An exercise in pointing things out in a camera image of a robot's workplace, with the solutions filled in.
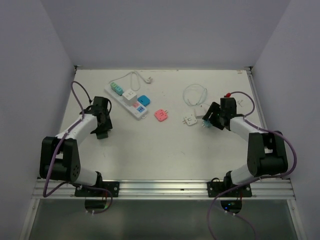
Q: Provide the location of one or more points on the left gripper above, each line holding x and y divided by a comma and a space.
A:
107, 125

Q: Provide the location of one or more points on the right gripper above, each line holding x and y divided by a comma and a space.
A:
214, 108

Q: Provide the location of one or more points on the light teal charger plug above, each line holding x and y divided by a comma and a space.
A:
206, 124

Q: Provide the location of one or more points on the white rectangular charger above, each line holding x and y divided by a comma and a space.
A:
199, 112

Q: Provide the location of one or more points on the white round travel adapter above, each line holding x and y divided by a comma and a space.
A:
189, 119

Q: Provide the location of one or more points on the white power strip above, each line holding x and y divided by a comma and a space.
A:
138, 111

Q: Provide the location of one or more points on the green charger plug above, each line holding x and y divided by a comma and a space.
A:
114, 86

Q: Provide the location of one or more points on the blue charger plug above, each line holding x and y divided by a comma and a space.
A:
144, 100

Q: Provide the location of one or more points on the pink cube socket adapter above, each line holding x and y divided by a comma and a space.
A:
161, 115

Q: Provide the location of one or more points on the white cube socket adapter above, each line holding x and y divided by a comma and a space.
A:
130, 97

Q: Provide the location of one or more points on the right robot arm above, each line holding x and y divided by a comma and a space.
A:
266, 153

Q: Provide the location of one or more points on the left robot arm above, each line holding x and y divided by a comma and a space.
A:
60, 158

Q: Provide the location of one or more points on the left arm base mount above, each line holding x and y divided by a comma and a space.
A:
106, 188

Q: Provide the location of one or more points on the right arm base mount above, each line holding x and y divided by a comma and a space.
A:
216, 186

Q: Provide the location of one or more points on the aluminium rail frame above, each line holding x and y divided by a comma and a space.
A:
169, 209

